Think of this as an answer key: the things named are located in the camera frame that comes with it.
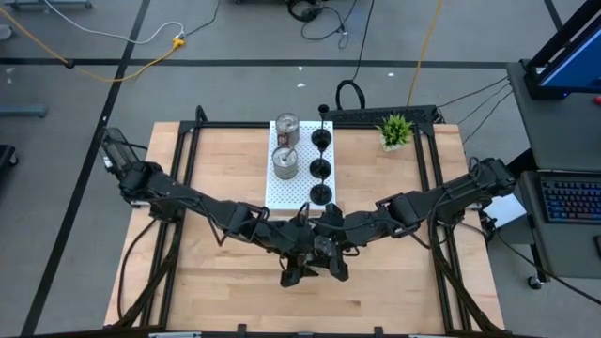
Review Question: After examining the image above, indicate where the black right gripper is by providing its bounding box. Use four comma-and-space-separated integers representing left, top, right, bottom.
321, 202, 372, 283

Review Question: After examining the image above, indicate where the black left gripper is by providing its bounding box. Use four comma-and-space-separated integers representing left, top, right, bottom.
274, 204, 323, 288

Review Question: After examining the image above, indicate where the black candlestick holder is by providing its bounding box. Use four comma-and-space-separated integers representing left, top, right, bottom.
311, 103, 332, 152
309, 140, 332, 180
309, 168, 333, 207

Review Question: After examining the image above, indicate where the glass jar candle brown label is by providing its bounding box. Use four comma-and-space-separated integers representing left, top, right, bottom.
270, 145, 301, 181
274, 111, 301, 147

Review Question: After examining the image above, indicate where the white perforated metal shelf riser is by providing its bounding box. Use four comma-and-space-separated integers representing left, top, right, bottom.
264, 120, 337, 212

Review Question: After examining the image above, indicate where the green plant in white pot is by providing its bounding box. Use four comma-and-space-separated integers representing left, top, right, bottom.
375, 113, 415, 153

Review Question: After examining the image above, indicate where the black perforated bar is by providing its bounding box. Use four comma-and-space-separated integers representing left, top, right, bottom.
323, 104, 439, 126

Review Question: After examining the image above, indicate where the white box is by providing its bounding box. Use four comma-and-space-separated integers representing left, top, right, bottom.
482, 192, 528, 229

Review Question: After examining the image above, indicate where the grey desk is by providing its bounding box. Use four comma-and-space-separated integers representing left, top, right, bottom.
505, 60, 601, 279

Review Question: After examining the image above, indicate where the black keyboard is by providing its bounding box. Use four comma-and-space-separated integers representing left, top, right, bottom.
539, 177, 601, 224

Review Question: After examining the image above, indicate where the monitor with blue screen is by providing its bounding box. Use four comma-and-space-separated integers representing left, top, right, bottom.
522, 0, 601, 100

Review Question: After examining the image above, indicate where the black table frame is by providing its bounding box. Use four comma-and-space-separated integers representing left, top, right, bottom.
102, 103, 508, 338

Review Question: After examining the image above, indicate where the yellow hanging cord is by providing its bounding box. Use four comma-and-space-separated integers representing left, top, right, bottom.
406, 0, 445, 107

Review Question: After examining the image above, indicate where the black floor cable bundle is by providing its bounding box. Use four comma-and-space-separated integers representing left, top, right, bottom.
285, 0, 351, 51

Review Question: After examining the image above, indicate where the yellow floor extension cable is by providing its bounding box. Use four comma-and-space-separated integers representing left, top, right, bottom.
0, 7, 187, 84

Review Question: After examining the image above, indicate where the white floor cable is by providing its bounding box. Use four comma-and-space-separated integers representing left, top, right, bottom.
44, 0, 187, 46

